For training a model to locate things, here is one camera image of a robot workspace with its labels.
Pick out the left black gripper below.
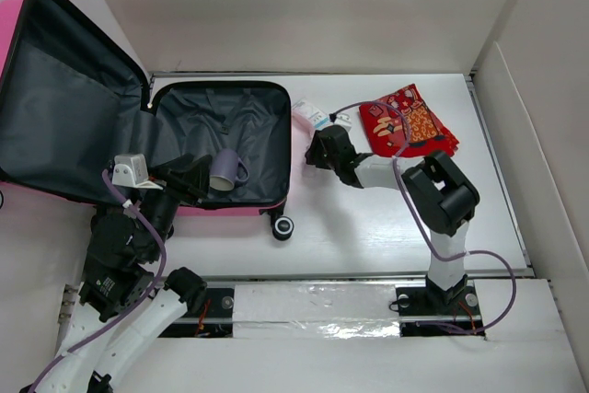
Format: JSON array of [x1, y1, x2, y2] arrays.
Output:
[[140, 151, 213, 259]]

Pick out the pink tissue packet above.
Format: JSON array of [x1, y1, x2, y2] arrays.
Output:
[[291, 98, 331, 134]]

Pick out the lilac ceramic mug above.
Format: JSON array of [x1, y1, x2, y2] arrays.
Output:
[[209, 148, 249, 192]]

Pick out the red patterned cloth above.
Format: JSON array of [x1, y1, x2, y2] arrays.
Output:
[[359, 84, 459, 157]]

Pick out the pink hard-shell suitcase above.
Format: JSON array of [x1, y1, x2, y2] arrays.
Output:
[[1, 0, 294, 240]]

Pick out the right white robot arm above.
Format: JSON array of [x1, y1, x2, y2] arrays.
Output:
[[305, 125, 480, 313]]

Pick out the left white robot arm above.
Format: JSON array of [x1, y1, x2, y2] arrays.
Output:
[[24, 154, 213, 392]]

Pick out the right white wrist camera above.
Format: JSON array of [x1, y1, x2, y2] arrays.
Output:
[[329, 112, 352, 133]]

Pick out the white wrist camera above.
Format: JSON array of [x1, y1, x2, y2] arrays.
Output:
[[329, 112, 352, 133], [111, 154, 163, 191]]

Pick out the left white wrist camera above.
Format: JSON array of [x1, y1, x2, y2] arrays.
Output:
[[111, 154, 163, 191]]

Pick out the metal base rail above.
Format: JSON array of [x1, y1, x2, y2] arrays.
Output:
[[161, 280, 483, 340]]

